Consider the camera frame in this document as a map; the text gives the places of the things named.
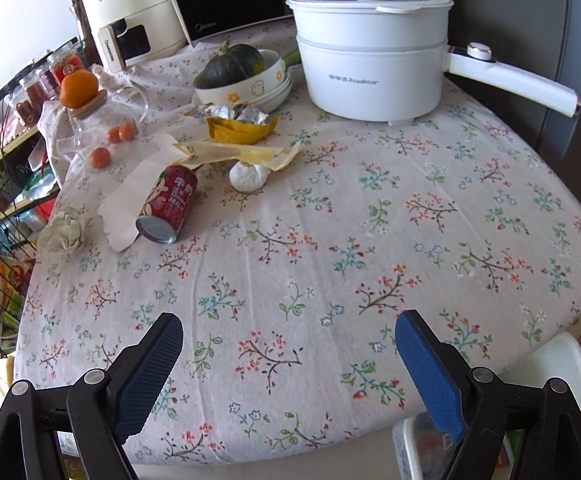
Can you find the yellow foil snack wrapper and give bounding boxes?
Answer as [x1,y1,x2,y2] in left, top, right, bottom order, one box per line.
[184,103,278,145]

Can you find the small tangerine front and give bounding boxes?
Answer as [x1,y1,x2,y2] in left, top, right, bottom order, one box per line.
[90,146,112,170]

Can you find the white trash bin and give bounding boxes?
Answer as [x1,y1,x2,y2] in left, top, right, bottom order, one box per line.
[390,331,581,480]

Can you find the beige paper ball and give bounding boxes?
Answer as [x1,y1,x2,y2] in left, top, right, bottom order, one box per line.
[38,206,85,254]

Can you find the floral tablecloth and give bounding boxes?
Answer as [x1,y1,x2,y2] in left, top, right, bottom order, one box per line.
[15,40,581,466]

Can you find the cream air fryer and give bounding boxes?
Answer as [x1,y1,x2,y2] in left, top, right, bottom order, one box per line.
[82,0,186,73]

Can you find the small tangerine right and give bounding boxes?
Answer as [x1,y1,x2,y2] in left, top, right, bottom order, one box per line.
[118,122,138,142]

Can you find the dried branches in vase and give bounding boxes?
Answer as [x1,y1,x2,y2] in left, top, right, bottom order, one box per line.
[40,0,103,68]

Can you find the pale yellow plastic wrapper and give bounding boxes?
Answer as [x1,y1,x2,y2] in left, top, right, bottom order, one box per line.
[173,141,301,171]

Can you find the white ceramic plates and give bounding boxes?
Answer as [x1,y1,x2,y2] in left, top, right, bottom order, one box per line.
[192,73,292,113]

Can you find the small tangerine middle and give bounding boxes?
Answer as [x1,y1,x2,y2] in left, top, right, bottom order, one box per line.
[106,126,121,144]

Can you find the grey refrigerator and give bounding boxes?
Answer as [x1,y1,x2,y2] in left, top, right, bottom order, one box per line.
[449,0,581,203]

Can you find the red milk can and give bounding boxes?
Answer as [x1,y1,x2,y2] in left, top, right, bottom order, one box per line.
[135,165,198,244]

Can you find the dark green pumpkin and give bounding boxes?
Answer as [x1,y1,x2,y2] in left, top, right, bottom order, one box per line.
[197,42,264,89]

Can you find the small tangerine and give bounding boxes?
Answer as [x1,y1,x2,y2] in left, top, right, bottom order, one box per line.
[118,122,138,142]
[90,146,112,170]
[106,126,121,144]

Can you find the white ceramic bowl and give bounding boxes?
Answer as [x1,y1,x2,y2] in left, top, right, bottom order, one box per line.
[193,49,288,104]

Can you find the glass jar with wooden lid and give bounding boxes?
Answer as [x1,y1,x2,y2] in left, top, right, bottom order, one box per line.
[55,87,148,171]

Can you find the white tissue ball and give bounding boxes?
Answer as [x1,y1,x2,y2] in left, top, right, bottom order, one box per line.
[228,162,271,194]

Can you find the large orange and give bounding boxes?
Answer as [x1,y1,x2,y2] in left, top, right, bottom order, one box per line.
[59,70,98,110]

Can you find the white electric cooking pot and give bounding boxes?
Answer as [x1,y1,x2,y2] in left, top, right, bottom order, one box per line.
[286,0,581,122]

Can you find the torn white paper sheet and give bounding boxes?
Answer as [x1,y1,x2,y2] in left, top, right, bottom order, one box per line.
[98,133,183,252]

